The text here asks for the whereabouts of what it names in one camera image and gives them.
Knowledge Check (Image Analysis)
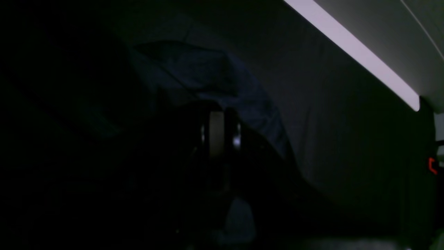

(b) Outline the aluminium table frame rail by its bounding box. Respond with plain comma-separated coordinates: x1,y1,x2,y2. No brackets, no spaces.
285,0,420,112

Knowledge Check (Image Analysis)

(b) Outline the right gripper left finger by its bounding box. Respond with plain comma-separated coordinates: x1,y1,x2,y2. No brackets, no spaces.
138,105,225,209

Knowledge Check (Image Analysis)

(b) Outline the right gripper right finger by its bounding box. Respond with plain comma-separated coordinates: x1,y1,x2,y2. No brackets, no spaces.
225,108,347,226

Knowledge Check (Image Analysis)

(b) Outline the dark blue t-shirt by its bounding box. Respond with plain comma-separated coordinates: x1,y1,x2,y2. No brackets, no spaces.
1,20,291,158

